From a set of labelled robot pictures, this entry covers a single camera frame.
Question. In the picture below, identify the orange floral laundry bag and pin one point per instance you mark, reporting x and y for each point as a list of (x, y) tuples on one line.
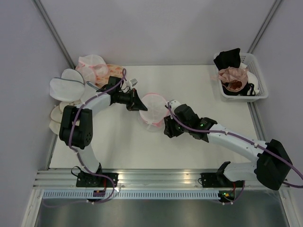
[(113, 70)]

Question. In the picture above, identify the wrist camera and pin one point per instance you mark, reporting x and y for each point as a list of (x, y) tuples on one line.
[(131, 83), (173, 105)]

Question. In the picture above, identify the white bra in basket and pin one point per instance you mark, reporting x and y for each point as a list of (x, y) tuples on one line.
[(252, 79)]

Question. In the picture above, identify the pink trimmed mesh laundry bag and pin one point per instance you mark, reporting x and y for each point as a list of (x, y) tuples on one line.
[(153, 119)]

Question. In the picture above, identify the white grey trimmed laundry bag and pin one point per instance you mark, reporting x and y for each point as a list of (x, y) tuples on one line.
[(69, 87)]

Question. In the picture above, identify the left aluminium frame post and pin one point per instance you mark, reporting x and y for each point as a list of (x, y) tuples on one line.
[(53, 31)]

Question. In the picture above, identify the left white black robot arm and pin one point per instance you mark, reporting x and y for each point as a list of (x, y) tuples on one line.
[(69, 113)]

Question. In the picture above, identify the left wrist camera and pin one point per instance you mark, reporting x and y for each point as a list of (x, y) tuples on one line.
[(131, 83)]

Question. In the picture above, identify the pink mesh laundry bag stack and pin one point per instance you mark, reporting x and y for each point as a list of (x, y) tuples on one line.
[(92, 68)]

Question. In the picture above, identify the black garment in basket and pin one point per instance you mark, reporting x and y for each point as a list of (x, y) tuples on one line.
[(227, 59)]

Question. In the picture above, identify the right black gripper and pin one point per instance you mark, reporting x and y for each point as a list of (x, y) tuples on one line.
[(169, 130)]

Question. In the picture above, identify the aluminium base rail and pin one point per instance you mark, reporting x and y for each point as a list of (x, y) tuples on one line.
[(128, 179)]

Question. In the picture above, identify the pink bra in basket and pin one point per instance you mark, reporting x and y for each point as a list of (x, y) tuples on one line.
[(233, 79)]

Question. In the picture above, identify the white slotted cable duct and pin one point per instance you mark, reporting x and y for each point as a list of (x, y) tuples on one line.
[(132, 194)]

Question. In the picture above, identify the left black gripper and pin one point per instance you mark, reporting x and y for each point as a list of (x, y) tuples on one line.
[(135, 103)]

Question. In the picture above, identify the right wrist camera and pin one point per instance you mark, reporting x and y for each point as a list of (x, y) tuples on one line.
[(173, 105)]

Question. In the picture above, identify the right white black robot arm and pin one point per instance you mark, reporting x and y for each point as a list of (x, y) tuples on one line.
[(268, 162)]

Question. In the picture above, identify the white plastic basket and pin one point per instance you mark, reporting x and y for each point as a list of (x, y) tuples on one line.
[(249, 62)]

